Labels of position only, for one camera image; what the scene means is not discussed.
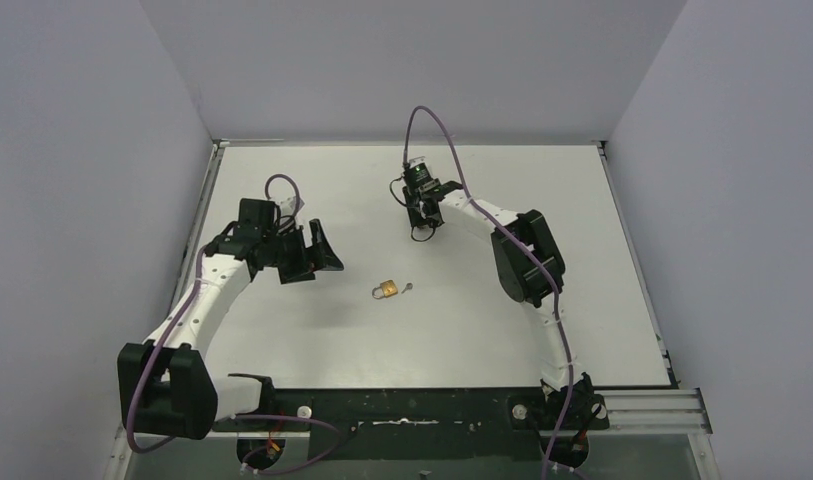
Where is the brass padlock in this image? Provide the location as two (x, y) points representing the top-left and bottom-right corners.
(371, 280), (399, 300)

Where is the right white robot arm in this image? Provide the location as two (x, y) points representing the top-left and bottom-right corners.
(395, 157), (608, 436)

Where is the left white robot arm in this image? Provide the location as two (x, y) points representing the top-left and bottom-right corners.
(117, 198), (344, 440)

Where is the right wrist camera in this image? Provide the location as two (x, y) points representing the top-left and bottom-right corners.
(403, 156), (432, 182)

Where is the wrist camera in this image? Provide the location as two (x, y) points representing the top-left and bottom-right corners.
(277, 196), (305, 231)
(403, 156), (432, 182)

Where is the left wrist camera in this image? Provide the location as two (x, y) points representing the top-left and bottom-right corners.
(277, 196), (305, 231)

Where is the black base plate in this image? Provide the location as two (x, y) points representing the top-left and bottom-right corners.
(213, 387), (610, 461)

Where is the aluminium rail frame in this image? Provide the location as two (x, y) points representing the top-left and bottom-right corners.
(123, 141), (717, 479)

